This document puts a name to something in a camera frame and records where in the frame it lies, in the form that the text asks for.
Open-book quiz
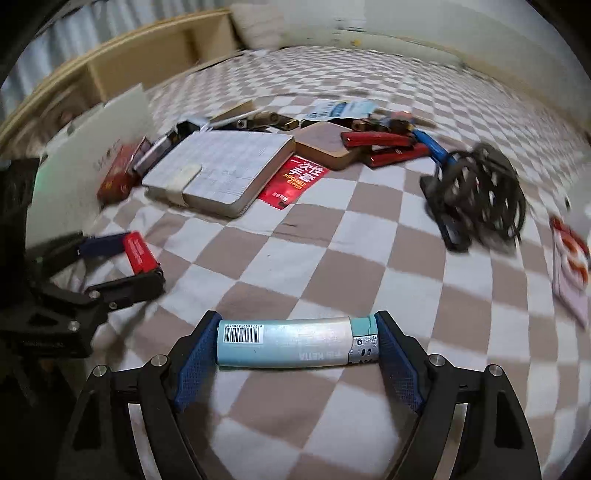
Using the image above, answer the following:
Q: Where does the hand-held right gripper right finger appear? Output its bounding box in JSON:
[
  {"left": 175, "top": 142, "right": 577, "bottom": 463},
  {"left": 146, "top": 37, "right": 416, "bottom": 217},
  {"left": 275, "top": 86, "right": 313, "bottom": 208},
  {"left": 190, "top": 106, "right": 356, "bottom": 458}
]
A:
[{"left": 373, "top": 310, "right": 543, "bottom": 480}]

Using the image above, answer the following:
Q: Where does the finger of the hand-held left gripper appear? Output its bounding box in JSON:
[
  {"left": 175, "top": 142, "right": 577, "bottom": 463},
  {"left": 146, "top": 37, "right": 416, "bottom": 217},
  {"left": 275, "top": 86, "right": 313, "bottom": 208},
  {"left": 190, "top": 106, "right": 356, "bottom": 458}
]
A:
[
  {"left": 28, "top": 231, "right": 132, "bottom": 278},
  {"left": 34, "top": 270, "right": 165, "bottom": 317}
]

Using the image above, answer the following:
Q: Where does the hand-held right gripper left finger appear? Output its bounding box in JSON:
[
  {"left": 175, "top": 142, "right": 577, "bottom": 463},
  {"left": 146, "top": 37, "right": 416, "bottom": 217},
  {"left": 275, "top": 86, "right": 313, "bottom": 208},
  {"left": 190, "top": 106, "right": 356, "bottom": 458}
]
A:
[{"left": 58, "top": 310, "right": 223, "bottom": 480}]

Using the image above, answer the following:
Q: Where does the light blue lighter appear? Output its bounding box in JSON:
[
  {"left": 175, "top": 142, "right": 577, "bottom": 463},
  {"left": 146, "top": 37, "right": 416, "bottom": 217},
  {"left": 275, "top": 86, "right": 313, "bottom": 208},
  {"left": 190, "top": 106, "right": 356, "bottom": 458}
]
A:
[{"left": 216, "top": 315, "right": 380, "bottom": 370}]

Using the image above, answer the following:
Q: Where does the white storage box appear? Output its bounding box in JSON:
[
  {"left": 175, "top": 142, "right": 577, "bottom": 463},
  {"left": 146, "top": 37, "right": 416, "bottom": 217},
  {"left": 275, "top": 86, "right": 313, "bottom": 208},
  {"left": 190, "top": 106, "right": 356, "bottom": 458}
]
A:
[{"left": 28, "top": 83, "right": 154, "bottom": 245}]

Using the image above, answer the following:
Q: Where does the red cigarette pack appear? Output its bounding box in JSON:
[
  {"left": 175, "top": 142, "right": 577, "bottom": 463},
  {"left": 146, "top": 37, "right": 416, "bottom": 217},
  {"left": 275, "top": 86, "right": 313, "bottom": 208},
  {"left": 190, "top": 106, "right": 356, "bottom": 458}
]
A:
[{"left": 97, "top": 142, "right": 148, "bottom": 202}]

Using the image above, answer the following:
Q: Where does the plaid notebook with clasp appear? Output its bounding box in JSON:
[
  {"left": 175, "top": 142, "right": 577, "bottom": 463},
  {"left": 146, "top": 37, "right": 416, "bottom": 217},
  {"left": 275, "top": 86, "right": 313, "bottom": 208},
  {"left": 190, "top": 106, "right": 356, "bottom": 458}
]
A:
[{"left": 142, "top": 130, "right": 296, "bottom": 219}]

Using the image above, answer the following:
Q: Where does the wooden bedside shelf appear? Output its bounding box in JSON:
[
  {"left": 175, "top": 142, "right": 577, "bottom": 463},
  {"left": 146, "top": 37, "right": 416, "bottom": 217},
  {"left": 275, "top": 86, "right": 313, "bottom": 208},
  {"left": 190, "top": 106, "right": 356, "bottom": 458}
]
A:
[{"left": 0, "top": 9, "right": 241, "bottom": 158}]

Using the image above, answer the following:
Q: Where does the red glove packet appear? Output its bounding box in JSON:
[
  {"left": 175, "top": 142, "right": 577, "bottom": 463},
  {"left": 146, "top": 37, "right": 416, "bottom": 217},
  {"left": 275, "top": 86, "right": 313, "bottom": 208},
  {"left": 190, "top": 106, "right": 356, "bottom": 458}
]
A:
[{"left": 257, "top": 156, "right": 329, "bottom": 208}]

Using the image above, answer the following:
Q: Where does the red stapler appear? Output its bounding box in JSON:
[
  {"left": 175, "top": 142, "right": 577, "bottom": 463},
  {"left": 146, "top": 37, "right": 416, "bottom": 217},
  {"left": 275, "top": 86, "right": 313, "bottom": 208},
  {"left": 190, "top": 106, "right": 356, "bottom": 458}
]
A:
[{"left": 362, "top": 144, "right": 431, "bottom": 168}]

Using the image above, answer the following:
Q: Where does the white pink tape dispenser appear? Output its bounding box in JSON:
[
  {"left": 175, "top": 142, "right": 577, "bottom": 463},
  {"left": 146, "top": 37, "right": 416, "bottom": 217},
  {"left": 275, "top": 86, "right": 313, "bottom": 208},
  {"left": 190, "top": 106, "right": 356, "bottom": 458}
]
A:
[{"left": 551, "top": 216, "right": 591, "bottom": 274}]

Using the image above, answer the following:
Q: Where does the grey curtain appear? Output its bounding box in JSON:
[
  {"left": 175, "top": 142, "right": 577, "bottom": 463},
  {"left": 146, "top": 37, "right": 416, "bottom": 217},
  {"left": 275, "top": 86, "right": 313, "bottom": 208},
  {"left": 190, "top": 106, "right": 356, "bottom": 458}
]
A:
[{"left": 9, "top": 0, "right": 116, "bottom": 93}]

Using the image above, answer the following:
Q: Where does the brown hair claw clip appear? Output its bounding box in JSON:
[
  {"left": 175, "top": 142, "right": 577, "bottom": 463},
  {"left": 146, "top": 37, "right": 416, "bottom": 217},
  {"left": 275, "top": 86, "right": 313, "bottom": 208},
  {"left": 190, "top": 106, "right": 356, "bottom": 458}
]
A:
[{"left": 434, "top": 142, "right": 527, "bottom": 245}]

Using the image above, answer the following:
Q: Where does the square wooden coaster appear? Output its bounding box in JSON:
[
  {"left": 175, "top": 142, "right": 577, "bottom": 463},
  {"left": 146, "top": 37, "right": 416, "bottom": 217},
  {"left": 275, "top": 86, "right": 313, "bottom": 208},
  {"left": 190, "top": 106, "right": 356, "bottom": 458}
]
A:
[{"left": 294, "top": 121, "right": 365, "bottom": 171}]

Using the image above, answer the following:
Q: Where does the blue white wipe packet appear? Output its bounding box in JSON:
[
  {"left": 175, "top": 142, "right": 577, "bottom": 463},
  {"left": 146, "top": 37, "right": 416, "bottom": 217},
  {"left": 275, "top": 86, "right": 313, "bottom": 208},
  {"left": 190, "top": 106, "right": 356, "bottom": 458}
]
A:
[{"left": 307, "top": 99, "right": 376, "bottom": 121}]

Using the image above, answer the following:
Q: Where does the fluffy white pillow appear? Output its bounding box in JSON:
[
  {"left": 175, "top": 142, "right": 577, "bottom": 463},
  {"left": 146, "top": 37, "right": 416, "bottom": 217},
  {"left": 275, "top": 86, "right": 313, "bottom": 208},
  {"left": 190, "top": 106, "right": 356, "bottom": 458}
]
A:
[{"left": 228, "top": 2, "right": 287, "bottom": 49}]

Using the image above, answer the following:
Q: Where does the long green pillow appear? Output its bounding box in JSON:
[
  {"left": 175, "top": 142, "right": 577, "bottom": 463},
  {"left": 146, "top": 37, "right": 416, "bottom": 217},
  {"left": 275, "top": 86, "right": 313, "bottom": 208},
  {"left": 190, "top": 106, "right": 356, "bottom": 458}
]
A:
[{"left": 277, "top": 28, "right": 462, "bottom": 68}]

